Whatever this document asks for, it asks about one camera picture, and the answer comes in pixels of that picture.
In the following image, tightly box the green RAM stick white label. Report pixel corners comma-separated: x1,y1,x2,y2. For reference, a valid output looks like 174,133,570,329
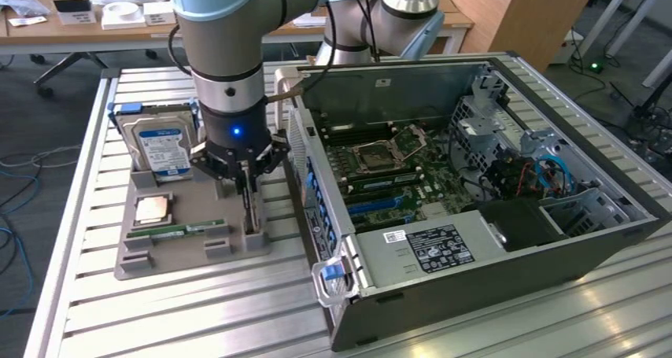
126,218,229,239

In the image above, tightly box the hard disk in blue caddy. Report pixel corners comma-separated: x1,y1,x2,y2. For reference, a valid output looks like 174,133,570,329
107,98,207,184

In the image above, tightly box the white paper stack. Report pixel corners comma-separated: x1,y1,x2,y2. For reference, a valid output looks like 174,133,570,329
293,13,330,28

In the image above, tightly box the grey chair base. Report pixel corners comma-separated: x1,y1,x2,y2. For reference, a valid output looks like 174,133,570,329
34,50,111,98

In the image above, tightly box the green motherboard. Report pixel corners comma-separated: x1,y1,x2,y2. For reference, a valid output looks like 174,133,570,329
314,112,485,233

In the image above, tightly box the wooden office desk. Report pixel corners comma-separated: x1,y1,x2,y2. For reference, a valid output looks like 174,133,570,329
0,0,478,56

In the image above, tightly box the small white box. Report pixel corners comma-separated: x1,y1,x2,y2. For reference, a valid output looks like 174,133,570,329
142,2,177,27

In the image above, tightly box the CPU socket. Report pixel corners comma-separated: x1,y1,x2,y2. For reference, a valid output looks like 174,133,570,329
354,141,403,174

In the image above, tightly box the white table leg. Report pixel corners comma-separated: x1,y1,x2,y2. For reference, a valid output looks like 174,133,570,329
575,0,672,60

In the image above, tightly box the green RAM stick in motherboard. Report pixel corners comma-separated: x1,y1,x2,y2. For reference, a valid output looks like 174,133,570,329
346,172,422,192

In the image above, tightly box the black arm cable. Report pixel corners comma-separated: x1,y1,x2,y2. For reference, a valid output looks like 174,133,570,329
166,0,383,99

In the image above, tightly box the graphics card with metal bracket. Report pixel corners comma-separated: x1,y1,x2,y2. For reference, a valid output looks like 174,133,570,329
241,175,265,235

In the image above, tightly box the white floor cable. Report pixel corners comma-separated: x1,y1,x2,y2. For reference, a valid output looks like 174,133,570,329
0,144,87,171

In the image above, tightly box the dark grey PC case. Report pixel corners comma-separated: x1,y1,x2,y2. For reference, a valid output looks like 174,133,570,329
274,50,663,353

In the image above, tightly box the light blue data wire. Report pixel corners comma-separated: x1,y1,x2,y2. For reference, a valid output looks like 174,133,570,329
535,154,575,186

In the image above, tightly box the white tape roll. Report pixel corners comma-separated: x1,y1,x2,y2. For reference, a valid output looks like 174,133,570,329
103,2,141,20

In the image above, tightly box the grey power supply with label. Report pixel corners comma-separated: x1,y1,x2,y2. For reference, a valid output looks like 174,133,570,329
345,210,510,292

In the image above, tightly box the silver metal drive cage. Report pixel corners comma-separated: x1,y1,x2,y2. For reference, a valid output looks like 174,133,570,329
451,94,569,166

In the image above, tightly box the CPU chip with metal lid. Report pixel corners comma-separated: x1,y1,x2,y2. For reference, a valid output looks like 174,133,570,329
134,195,171,223

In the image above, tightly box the flat white box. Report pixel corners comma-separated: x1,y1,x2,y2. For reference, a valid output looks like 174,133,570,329
102,13,149,31

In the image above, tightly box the wooden cabinet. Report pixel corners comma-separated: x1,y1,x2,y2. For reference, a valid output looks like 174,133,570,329
437,0,603,70

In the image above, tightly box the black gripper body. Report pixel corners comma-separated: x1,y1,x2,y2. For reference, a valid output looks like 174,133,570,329
201,100,274,170

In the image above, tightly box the beige plastic parts rack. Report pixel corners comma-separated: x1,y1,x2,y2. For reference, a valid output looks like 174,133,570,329
114,153,275,282

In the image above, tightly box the blue case latch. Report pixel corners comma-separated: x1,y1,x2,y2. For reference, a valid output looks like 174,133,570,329
319,264,345,283

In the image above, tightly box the grey metal disk bay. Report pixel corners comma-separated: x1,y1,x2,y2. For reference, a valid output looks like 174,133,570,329
541,188,631,237

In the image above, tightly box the blue floor cable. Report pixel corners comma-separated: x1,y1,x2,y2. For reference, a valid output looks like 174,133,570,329
0,164,47,319

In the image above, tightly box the blue expansion slot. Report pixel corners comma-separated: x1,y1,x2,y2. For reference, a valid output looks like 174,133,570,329
347,197,407,216

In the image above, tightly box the white box with black top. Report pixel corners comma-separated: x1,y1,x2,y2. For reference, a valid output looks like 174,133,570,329
53,0,99,25

